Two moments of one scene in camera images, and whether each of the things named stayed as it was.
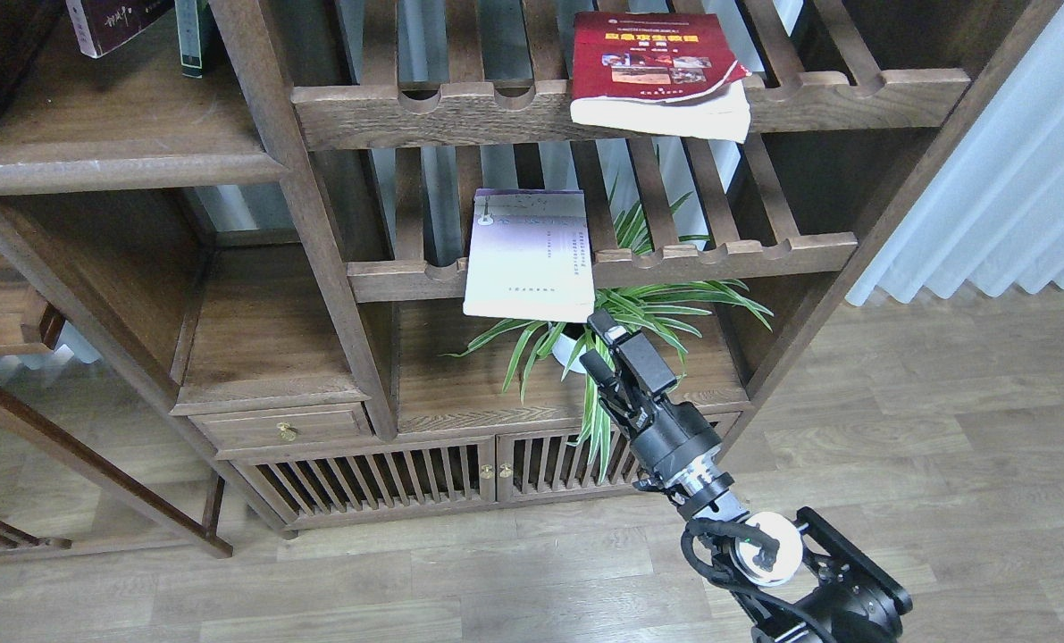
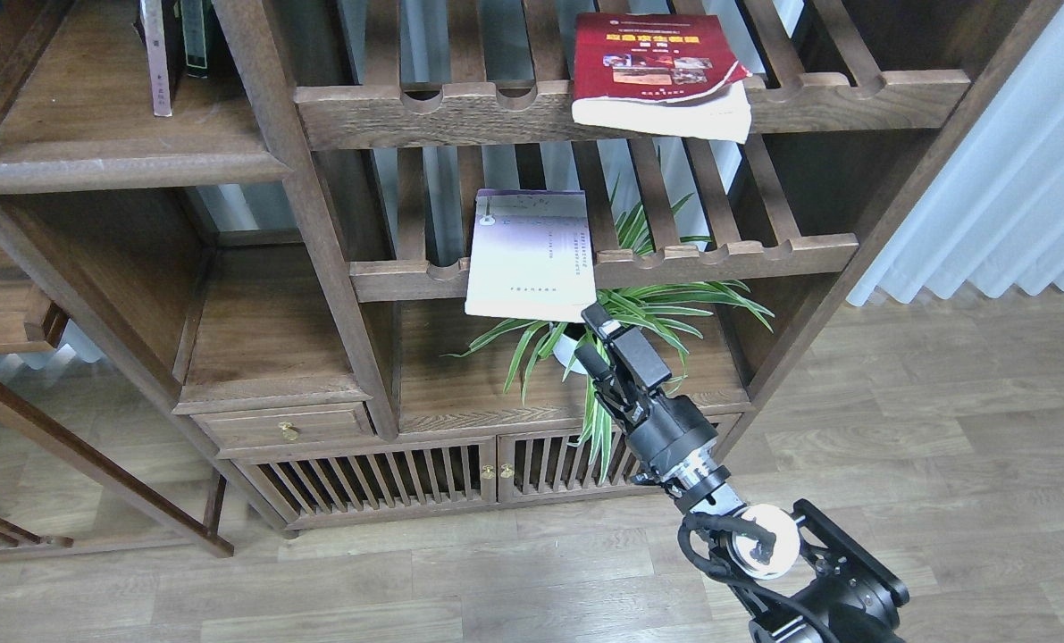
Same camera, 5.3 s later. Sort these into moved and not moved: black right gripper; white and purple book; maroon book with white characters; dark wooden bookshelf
Moved: maroon book with white characters
Not moved: black right gripper; white and purple book; dark wooden bookshelf
